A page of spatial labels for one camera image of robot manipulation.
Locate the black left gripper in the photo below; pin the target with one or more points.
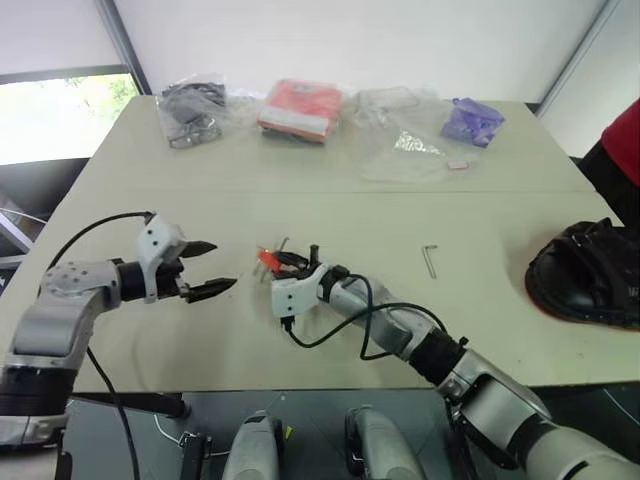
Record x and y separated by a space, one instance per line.
170 282

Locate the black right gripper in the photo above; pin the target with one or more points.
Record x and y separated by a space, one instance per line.
306 267

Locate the red hex key holder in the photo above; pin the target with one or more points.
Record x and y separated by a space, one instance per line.
268 259

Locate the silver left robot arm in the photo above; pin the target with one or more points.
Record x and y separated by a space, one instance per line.
60 305

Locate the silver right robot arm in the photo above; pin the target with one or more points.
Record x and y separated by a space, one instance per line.
450 360

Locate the loose silver hex key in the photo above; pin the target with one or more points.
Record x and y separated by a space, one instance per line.
430 260

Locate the large clear plastic bag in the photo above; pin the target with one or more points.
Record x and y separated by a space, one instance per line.
390 165

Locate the red and white package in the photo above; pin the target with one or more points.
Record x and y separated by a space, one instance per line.
302 110

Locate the clear bag of black parts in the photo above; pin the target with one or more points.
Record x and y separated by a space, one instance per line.
192 112

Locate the small bag of silver screws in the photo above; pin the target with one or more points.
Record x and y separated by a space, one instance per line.
415 143

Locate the grey rounded robot leg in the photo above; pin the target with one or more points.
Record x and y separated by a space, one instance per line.
380 445
252 450

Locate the black clamp under table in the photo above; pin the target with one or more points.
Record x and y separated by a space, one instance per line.
196 457

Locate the metal rack beside table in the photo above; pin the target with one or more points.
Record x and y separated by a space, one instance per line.
17 225

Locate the small white red label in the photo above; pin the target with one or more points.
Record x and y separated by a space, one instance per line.
458 164

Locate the purple plastic bag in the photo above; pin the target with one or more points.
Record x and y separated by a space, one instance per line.
472 122

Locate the black bag with red trim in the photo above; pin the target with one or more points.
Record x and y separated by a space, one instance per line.
585 280

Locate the person in red shirt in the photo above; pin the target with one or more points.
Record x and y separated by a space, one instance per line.
622 145

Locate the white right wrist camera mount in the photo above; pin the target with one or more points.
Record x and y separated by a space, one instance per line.
292 297

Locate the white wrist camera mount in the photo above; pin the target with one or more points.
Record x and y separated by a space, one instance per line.
292 297
155 240

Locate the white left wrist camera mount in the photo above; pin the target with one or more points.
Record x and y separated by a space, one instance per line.
155 240

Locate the black table frame bar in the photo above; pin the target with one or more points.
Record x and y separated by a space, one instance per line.
150 402

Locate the dark window frame post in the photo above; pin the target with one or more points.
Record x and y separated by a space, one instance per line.
127 45

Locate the grey wall frame post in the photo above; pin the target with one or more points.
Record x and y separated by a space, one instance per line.
580 55

